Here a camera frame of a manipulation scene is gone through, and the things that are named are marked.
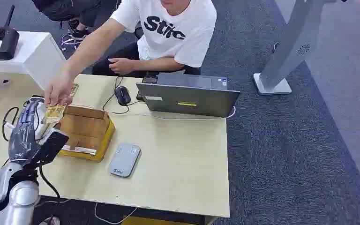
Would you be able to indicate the person's left hand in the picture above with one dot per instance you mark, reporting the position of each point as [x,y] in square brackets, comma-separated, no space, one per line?
[121,66]

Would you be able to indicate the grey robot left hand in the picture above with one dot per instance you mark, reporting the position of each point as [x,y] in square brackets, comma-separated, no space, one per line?
[23,138]

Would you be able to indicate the person's right hand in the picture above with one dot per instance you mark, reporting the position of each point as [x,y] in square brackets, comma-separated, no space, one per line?
[59,91]

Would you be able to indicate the yellow printed card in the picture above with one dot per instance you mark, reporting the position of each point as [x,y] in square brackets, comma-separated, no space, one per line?
[54,114]

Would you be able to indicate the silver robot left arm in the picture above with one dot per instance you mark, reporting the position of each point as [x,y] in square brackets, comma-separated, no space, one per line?
[17,198]

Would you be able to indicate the black computer mouse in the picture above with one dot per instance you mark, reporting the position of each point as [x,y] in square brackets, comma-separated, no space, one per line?
[122,95]

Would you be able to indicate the white cabinet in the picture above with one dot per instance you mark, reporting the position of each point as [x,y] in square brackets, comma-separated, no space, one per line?
[34,59]

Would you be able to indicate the brown card box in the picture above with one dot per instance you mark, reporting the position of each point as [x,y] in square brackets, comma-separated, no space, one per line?
[86,130]

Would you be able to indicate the office chair base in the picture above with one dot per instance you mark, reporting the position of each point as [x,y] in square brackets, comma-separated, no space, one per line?
[69,40]

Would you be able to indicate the person in white shirt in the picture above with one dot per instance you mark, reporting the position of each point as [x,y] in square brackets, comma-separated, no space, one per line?
[170,31]

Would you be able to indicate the person in black clothes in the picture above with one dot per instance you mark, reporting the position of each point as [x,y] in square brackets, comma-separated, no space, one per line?
[71,11]

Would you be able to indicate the grey laptop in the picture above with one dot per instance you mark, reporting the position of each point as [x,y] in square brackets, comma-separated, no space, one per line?
[189,99]

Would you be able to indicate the black router with antennas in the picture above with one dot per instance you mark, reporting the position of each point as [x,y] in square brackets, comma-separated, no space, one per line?
[0,43]

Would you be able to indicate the grey card reader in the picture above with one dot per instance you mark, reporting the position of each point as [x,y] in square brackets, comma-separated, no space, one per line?
[124,160]

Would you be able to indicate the yellow box under desk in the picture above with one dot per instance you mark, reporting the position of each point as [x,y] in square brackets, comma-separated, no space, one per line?
[149,221]

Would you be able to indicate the grey kiosk stand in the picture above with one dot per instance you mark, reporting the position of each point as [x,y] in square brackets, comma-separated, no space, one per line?
[291,46]

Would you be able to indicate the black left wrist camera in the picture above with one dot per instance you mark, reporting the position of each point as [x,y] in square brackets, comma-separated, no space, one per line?
[51,146]

